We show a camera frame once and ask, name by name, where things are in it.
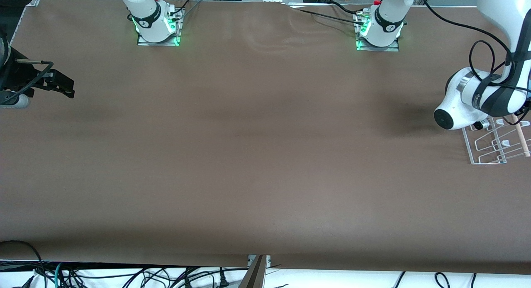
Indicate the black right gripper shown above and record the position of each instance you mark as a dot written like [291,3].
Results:
[17,75]

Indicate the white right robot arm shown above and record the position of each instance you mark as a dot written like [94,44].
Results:
[145,10]

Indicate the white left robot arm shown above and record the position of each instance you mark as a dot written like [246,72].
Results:
[498,6]

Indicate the brown table cover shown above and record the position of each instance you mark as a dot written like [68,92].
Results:
[265,176]

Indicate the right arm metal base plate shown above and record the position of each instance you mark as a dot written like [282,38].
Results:
[159,42]

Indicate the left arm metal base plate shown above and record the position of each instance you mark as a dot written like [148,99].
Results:
[377,48]

